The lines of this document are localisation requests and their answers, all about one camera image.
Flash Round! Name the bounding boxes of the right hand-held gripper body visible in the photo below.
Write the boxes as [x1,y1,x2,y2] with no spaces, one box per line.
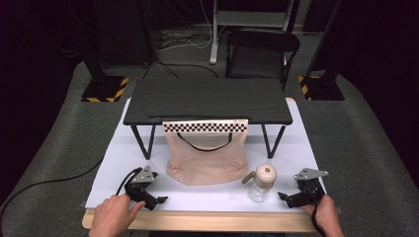
[286,167,330,209]

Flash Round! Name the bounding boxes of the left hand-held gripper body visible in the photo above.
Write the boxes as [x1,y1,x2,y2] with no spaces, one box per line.
[124,165,159,211]

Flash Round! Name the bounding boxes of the clear bottle with beige cap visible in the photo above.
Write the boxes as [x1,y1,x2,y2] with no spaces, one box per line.
[241,163,279,203]

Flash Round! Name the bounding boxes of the pink mesh bag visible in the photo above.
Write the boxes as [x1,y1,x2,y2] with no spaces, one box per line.
[162,118,250,187]

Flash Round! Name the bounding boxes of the person's right hand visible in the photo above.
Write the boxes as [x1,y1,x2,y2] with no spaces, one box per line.
[300,195,346,237]

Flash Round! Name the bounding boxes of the person's left hand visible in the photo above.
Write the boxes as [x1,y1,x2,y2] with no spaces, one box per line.
[88,194,146,237]

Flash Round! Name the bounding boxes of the white table mat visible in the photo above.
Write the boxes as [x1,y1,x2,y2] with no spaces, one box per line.
[84,97,327,213]

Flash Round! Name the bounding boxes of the wooden table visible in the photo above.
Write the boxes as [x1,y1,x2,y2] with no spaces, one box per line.
[81,97,318,234]

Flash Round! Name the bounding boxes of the black stand with striped base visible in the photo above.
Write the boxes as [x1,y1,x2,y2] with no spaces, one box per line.
[80,0,130,104]
[297,0,346,102]

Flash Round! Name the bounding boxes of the small black folding-leg table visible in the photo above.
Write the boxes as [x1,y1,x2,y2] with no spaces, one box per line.
[123,77,293,161]

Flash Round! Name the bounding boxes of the black folding chair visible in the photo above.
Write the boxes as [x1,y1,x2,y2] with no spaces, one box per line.
[224,28,301,92]

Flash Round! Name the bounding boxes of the white metal stand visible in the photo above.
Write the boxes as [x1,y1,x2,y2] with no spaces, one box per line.
[209,0,296,65]

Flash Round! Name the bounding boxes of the left hand-held gripper cable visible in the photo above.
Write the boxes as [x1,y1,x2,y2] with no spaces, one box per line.
[115,167,143,197]

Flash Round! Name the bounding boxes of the hand-held gripper cable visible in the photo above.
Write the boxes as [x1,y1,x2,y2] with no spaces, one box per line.
[310,194,328,237]
[115,167,143,197]

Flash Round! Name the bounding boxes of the right hand-held gripper cable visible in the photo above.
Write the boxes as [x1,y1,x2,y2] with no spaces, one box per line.
[310,194,328,237]

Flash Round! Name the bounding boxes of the long black floor cable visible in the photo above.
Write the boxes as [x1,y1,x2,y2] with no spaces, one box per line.
[0,157,106,231]

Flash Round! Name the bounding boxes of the bundle of floor cables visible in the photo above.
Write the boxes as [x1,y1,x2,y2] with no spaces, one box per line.
[141,0,228,80]

